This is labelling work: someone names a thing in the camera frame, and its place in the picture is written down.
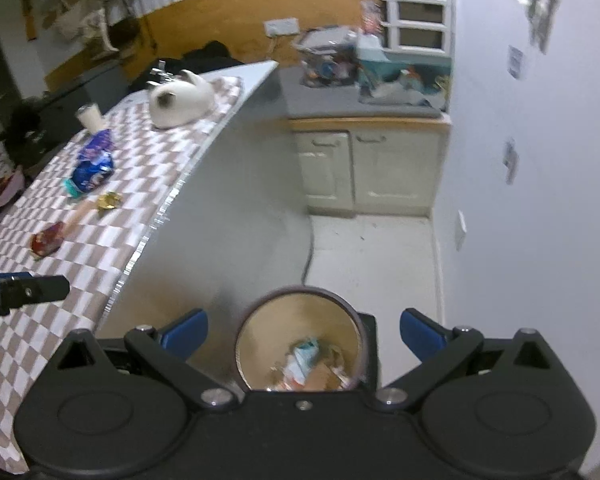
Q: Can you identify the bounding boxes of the black jacket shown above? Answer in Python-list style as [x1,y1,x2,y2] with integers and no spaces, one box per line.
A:
[129,40,247,94]

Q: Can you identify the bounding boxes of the clear storage box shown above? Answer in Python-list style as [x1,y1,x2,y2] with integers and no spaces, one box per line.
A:
[294,27,361,89]

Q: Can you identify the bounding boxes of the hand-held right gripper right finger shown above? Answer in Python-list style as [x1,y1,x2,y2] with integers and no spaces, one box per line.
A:
[374,307,564,409]

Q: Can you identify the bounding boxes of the teal box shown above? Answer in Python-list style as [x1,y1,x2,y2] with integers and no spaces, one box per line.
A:
[355,35,452,111]

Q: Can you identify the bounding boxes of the white cup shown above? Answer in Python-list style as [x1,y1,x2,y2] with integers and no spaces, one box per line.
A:
[75,103,105,132]

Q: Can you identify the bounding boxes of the plastic water bottle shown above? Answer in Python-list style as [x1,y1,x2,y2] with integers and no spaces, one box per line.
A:
[359,0,381,37]

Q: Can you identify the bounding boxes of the silver metal ornament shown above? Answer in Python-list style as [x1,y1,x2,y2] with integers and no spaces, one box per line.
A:
[147,59,179,87]

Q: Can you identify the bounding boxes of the brown white checkered tablecloth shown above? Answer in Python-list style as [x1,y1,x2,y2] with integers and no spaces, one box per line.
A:
[0,76,244,476]

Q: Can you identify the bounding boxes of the hanging black scissors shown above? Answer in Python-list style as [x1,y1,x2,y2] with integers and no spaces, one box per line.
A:
[504,0,562,54]

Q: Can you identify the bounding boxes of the white wall outlet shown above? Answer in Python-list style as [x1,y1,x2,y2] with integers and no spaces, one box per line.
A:
[454,209,469,252]

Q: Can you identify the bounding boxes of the brown cardboard pieces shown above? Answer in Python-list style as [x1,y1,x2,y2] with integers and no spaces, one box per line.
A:
[304,359,347,391]

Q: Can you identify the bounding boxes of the light blue packet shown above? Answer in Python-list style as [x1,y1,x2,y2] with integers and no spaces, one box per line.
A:
[284,338,322,387]

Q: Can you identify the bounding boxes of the beige tote bag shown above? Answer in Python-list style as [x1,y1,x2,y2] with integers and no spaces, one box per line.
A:
[49,7,122,54]

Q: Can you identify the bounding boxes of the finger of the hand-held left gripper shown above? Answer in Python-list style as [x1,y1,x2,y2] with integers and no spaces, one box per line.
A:
[0,271,71,317]

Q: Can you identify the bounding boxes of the red packet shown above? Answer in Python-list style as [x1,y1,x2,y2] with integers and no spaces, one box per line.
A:
[30,222,65,257]

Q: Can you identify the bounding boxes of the blue snack bag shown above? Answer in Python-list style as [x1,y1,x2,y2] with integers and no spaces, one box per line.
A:
[62,152,116,199]

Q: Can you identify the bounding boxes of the grey storage box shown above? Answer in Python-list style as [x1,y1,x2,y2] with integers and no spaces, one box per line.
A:
[44,66,132,122]

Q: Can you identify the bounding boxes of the round wooden trash bin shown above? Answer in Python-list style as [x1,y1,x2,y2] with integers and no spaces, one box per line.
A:
[233,284,367,392]

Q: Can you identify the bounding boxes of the cream cabinet with grey top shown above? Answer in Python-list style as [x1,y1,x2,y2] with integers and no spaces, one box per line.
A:
[279,66,454,219]

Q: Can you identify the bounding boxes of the white cat plush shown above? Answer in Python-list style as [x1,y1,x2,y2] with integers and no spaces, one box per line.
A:
[148,70,215,129]

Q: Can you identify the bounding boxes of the white table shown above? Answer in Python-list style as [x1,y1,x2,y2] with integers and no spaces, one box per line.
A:
[96,60,312,342]

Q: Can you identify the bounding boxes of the small hanging wall tag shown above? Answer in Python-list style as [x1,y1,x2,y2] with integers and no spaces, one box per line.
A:
[507,44,526,81]

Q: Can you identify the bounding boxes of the purple wrapper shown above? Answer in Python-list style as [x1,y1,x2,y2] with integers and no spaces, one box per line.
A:
[77,128,115,161]

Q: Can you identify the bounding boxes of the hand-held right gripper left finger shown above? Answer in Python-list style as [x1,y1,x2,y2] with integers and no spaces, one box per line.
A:
[54,308,246,412]

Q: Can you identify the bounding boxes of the white drawer unit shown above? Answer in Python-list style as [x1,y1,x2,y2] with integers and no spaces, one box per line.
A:
[377,0,456,56]

